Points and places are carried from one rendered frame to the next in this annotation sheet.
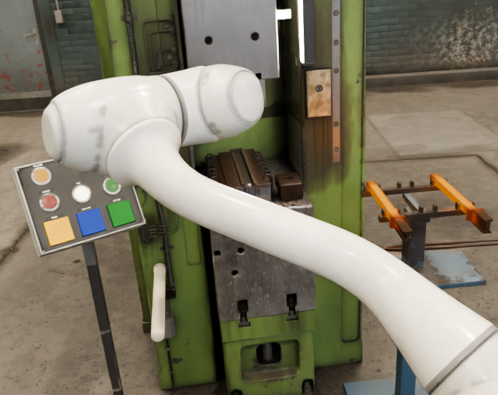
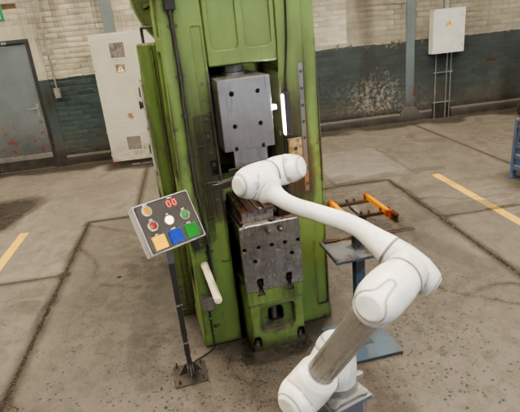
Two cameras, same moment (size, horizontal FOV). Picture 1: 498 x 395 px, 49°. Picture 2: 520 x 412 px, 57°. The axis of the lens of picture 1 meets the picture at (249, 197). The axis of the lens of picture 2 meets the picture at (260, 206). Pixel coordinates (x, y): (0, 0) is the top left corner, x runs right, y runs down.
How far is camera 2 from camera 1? 0.97 m
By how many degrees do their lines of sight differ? 8
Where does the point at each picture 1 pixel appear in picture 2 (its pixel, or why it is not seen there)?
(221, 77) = (292, 159)
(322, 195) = not seen: hidden behind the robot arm
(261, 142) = not seen: hidden behind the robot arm
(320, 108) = not seen: hidden behind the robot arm
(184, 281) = (219, 272)
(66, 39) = (64, 110)
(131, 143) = (269, 187)
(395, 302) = (366, 233)
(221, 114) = (293, 173)
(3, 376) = (94, 353)
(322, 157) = (299, 188)
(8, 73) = (15, 140)
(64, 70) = (63, 136)
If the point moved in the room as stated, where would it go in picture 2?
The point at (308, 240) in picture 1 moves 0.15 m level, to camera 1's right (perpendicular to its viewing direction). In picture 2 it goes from (334, 216) to (378, 208)
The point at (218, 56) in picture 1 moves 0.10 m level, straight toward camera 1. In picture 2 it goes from (240, 135) to (244, 138)
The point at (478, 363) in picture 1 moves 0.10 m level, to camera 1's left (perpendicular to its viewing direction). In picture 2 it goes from (394, 247) to (363, 252)
